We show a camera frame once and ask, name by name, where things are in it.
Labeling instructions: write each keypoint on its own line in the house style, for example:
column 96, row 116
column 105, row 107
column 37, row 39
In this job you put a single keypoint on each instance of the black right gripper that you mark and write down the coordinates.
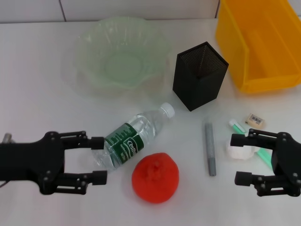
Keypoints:
column 289, row 162

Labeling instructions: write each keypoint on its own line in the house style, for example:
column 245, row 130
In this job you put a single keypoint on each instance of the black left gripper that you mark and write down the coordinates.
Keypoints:
column 28, row 162

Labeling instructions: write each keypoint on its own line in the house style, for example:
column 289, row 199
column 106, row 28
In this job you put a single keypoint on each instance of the white paper ball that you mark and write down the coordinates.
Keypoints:
column 237, row 154

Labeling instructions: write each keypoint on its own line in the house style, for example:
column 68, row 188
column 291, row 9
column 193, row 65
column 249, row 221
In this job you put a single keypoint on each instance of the grey pen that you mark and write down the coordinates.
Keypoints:
column 210, row 148

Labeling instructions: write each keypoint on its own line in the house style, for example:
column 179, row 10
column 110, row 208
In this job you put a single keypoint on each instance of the clear green-label water bottle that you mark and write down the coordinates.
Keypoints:
column 127, row 141

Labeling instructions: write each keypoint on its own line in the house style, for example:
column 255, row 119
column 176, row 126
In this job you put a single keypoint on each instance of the beige eraser with barcode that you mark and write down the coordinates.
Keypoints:
column 254, row 120

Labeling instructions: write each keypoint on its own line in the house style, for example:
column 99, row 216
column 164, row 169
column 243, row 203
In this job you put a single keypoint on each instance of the red-orange toy orange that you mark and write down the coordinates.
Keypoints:
column 155, row 179

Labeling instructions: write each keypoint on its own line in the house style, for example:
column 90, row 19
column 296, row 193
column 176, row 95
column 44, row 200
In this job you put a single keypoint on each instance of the black mesh pen holder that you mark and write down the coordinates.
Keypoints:
column 197, row 89

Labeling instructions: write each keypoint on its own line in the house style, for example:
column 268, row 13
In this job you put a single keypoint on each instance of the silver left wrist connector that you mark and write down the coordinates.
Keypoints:
column 7, row 138

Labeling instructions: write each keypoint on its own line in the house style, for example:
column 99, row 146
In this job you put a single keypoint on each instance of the pale green glass bowl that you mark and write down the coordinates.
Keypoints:
column 122, row 63

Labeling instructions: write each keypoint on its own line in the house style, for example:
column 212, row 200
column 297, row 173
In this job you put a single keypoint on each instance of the yellow plastic bin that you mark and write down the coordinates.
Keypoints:
column 263, row 47

